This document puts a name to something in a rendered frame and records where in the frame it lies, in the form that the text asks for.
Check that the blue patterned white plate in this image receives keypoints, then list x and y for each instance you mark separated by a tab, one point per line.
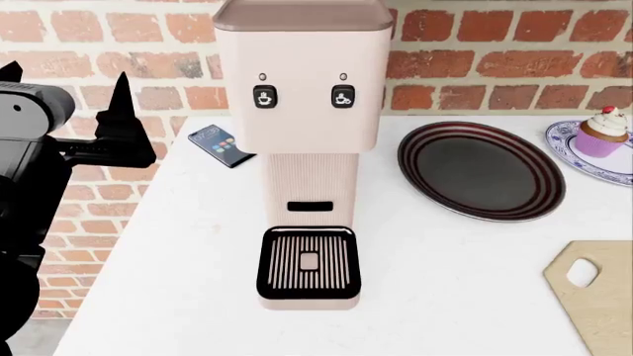
564	148

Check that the pink coffee machine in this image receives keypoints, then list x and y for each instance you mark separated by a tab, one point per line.
306	148

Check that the light wooden cutting board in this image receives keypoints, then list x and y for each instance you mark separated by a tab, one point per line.
601	304

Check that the pink cupcake with cherry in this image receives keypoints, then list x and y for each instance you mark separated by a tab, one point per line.
602	132

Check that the black smartphone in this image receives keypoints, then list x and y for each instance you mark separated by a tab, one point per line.
220	145

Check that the dark striped round plate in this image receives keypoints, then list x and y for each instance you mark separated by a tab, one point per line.
480	171

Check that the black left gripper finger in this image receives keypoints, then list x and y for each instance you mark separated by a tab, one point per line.
11	72
121	126

